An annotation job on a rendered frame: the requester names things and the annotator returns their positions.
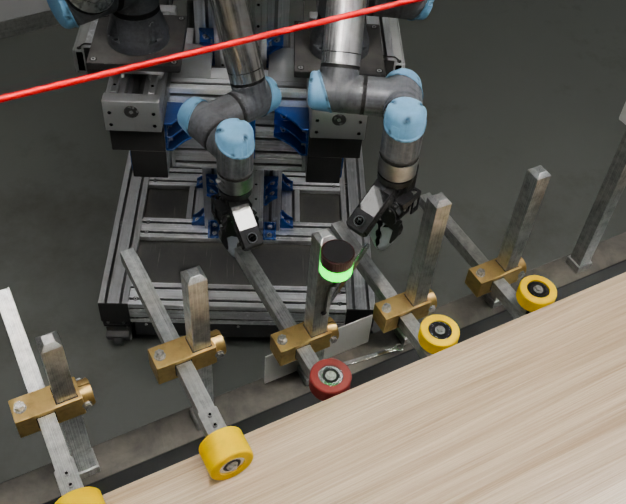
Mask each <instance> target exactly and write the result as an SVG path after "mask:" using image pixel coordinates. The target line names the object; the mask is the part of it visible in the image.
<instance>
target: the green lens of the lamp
mask: <svg viewBox="0 0 626 504"><path fill-rule="evenodd" d="M352 270H353V266H352V267H351V269H349V270H348V271H346V272H343V273H332V272H330V271H328V270H326V269H325V268H324V267H323V266H322V265H321V262H320V264H319V272H320V274H321V275H322V277H324V278H325V279H326V280H328V281H331V282H342V281H345V280H347V279H348V278H349V277H350V276H351V275H352Z"/></svg>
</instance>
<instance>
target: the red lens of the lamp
mask: <svg viewBox="0 0 626 504"><path fill-rule="evenodd" d="M334 240H340V239H334ZM330 241H333V240H330ZM330 241H327V242H330ZM340 241H344V240H340ZM327 242H326V243H327ZM344 242H346V241H344ZM326 243H324V244H323V246H322V248H321V254H320V262H321V265H322V266H323V267H324V268H325V269H326V270H328V271H330V272H333V273H343V272H346V271H348V270H349V269H351V267H352V266H353V263H354V257H355V250H354V248H353V246H352V245H351V244H350V243H348V242H346V243H348V244H349V245H350V246H351V247H352V249H353V256H352V257H353V258H351V260H349V261H347V262H345V263H342V264H341V263H339V264H338V263H333V262H330V261H329V260H327V259H326V258H325V257H324V255H323V247H324V246H325V244H326Z"/></svg>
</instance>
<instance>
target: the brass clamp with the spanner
mask: <svg viewBox="0 0 626 504"><path fill-rule="evenodd" d="M281 334H283V335H286V338H287V343H286V344H285V345H280V344H278V343H277V338H278V336H279V335H281ZM338 338H339V330H338V327H337V325H336V323H335V322H334V320H333V319H332V318H331V317H328V324H327V331H326V332H324V333H321V334H318V335H316V336H313V337H311V335H310V334H309V332H308V331H307V329H306V328H305V326H304V322H302V323H299V324H297V325H294V326H291V327H289V328H286V329H284V330H281V331H278V332H276V333H273V334H271V335H270V350H271V352H272V353H273V355H274V357H275V358H276V360H277V362H278V363H279V365H280V366H283V365H285V364H288V363H290V362H293V361H295V360H297V359H296V351H297V349H299V348H302V347H304V346H307V345H309V344H310V346H311V347H312V349H313V351H314V352H318V351H320V350H323V349H325V348H328V347H330V342H331V343H332V344H333V343H335V342H336V341H337V339H338Z"/></svg>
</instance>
